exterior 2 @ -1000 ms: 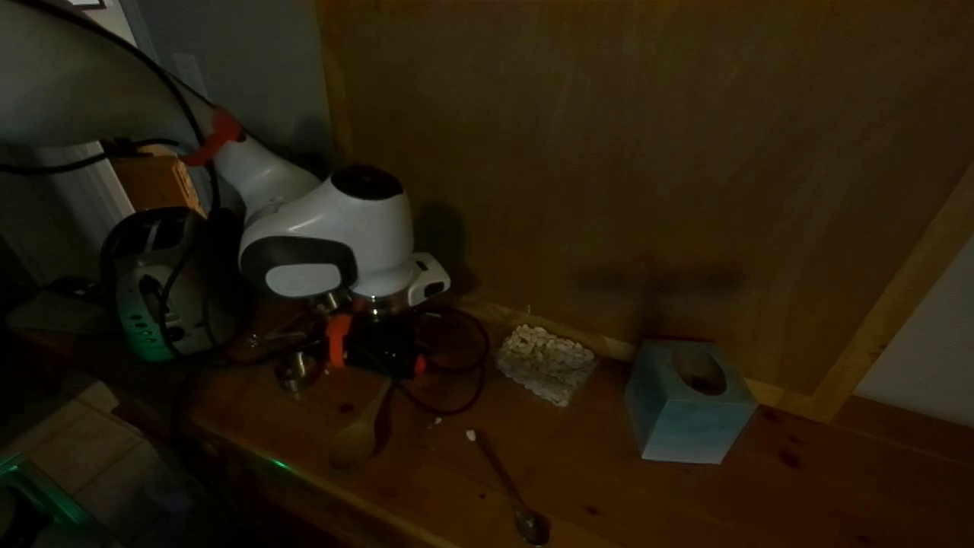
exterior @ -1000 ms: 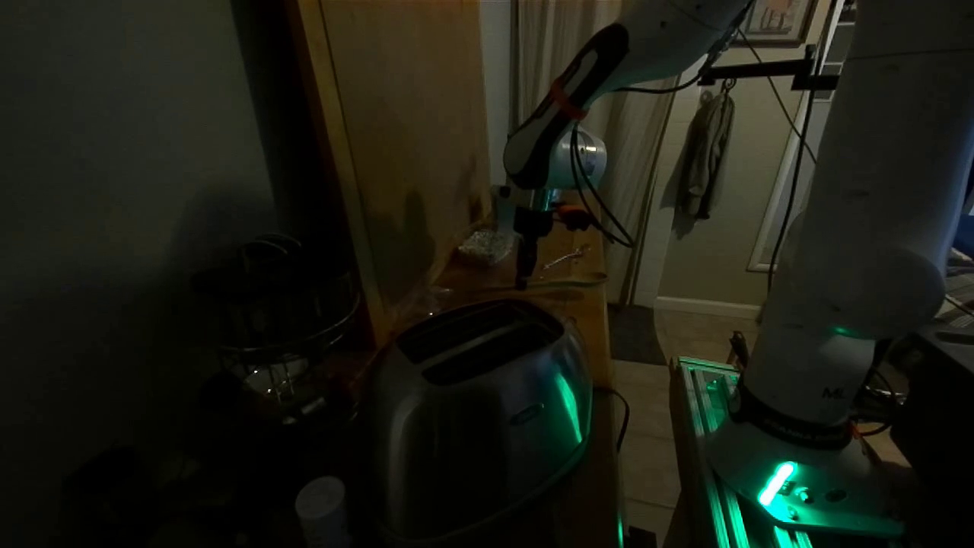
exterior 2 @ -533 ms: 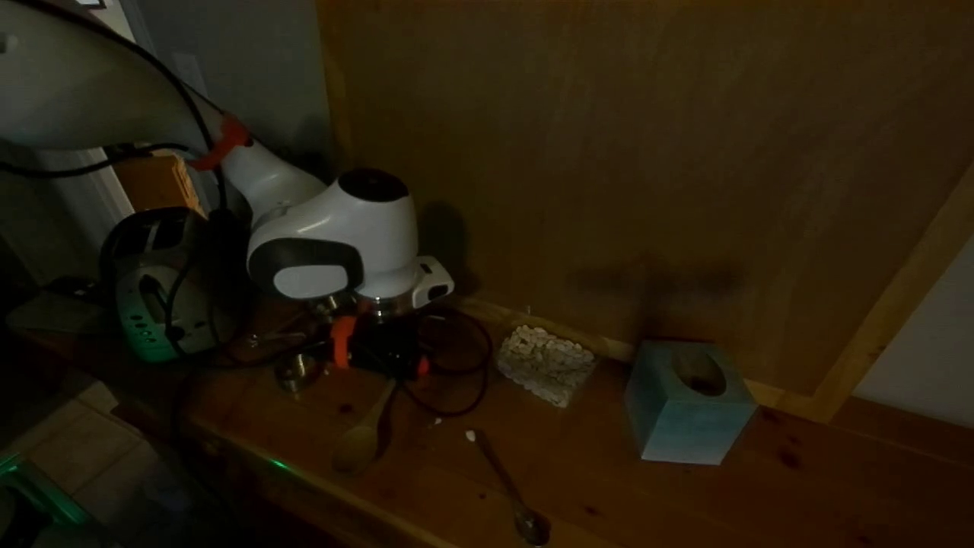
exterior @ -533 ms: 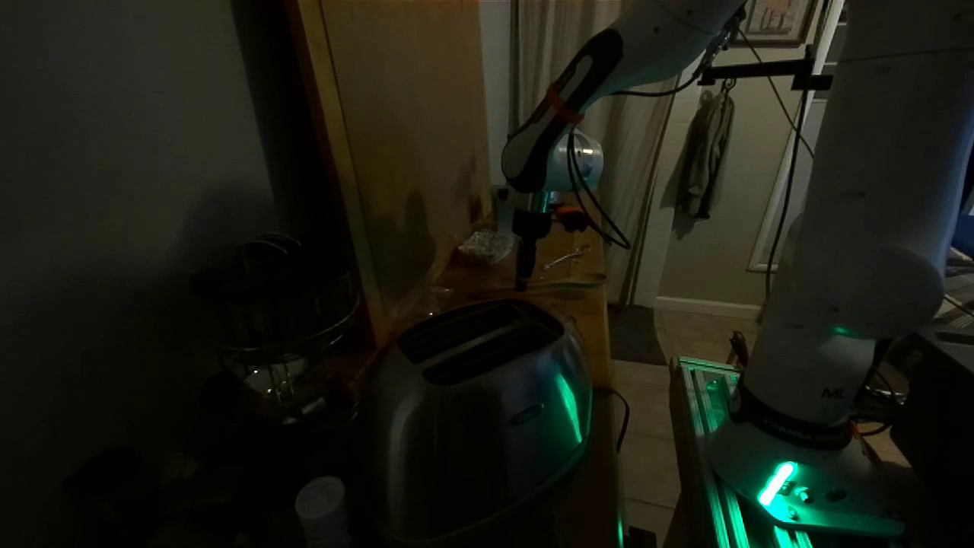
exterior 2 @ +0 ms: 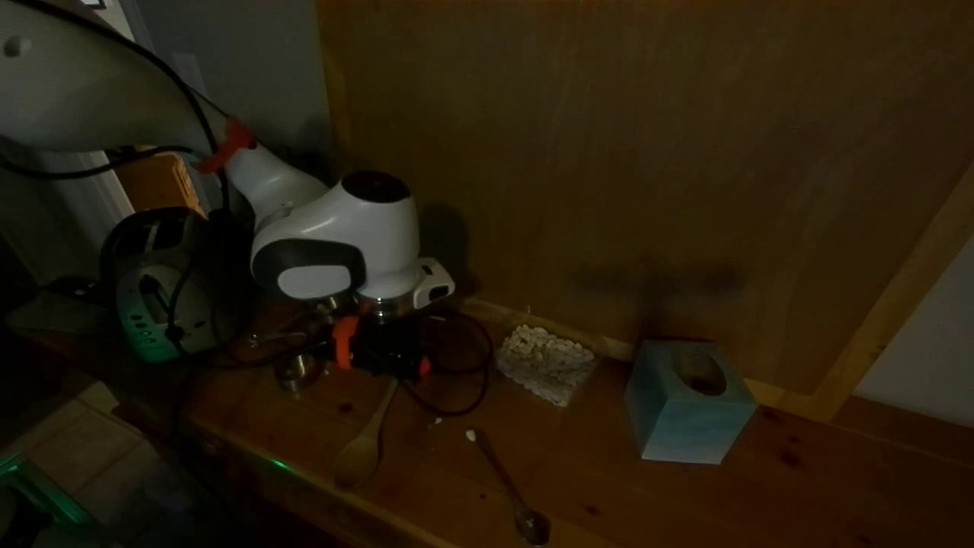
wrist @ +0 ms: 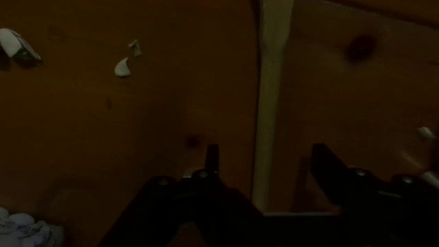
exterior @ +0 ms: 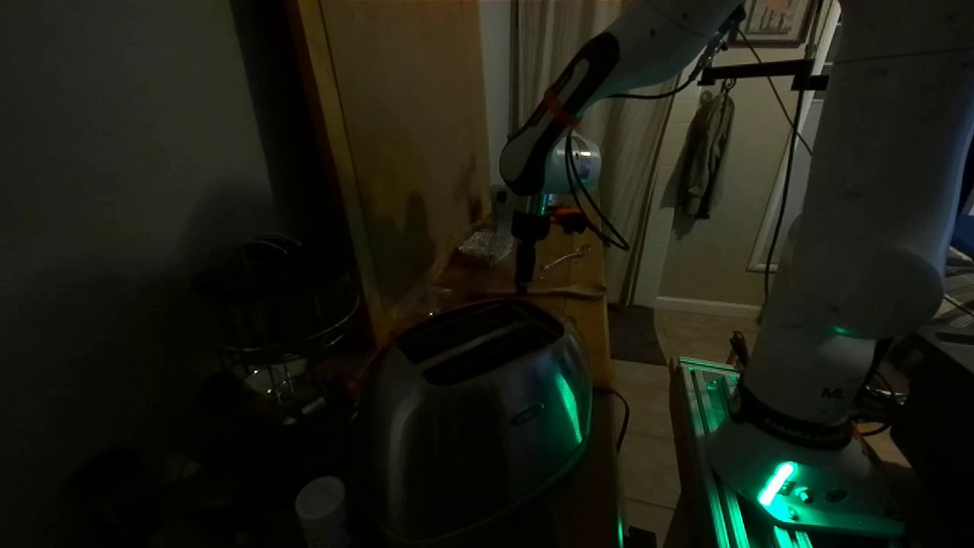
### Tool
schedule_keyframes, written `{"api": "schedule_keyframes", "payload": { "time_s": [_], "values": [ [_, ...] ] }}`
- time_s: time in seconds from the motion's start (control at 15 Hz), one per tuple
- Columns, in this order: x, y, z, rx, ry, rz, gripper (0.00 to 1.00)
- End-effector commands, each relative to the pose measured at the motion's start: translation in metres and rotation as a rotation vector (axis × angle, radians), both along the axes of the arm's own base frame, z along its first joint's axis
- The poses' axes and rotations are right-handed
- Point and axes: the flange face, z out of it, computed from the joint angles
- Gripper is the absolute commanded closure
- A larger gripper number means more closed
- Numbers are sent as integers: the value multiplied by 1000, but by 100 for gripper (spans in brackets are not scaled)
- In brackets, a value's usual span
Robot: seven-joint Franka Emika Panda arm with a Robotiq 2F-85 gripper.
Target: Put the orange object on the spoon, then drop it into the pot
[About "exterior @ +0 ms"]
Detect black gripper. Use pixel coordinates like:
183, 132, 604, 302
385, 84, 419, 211
506, 196, 558, 299

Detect wooden spoon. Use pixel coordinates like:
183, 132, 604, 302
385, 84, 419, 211
526, 279, 604, 305

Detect metal spoon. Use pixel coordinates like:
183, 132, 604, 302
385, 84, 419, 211
542, 245, 592, 273

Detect white sponge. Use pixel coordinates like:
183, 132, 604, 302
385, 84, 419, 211
460, 230, 516, 269

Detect stainless steel toaster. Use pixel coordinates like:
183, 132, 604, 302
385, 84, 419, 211
362, 297, 599, 544

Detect wooden back panel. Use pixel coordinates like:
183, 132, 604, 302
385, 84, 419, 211
293, 0, 499, 338

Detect hanging grey cloth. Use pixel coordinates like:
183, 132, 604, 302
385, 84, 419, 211
663, 91, 739, 242

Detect beige curtain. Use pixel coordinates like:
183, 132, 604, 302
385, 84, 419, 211
511, 0, 672, 196

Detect black mounting bar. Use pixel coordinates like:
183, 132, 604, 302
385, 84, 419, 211
698, 44, 836, 99

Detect white plastic cup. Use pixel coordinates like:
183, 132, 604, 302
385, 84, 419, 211
293, 471, 353, 548

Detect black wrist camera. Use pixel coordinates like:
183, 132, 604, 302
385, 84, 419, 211
551, 206, 589, 238

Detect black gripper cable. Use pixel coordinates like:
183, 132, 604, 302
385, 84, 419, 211
561, 138, 634, 257

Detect thin toaster power cable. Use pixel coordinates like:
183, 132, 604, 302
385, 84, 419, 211
592, 382, 634, 481

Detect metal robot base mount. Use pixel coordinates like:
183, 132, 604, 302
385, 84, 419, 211
668, 353, 915, 548

